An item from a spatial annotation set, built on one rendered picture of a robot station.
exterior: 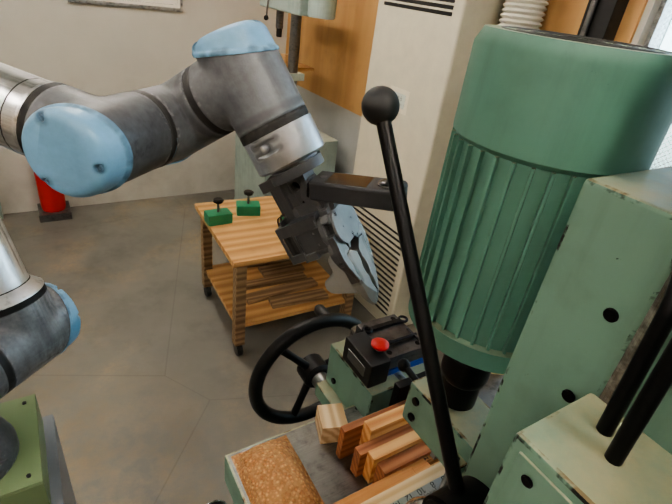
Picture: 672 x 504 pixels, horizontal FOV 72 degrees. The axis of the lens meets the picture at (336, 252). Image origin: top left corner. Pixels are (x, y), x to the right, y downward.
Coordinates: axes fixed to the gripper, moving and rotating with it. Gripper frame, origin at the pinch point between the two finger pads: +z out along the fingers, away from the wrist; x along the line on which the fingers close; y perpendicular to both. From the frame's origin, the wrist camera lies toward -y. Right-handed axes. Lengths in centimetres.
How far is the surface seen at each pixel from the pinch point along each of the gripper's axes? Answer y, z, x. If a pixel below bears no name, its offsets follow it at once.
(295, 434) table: 21.5, 17.7, 4.8
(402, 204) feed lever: -13.1, -13.9, 13.1
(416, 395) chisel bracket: -0.7, 14.1, 4.1
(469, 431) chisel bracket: -7.2, 17.3, 8.2
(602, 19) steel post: -48, -10, -132
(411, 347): 4.9, 17.3, -12.2
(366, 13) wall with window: 44, -60, -225
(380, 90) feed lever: -14.5, -23.4, 10.0
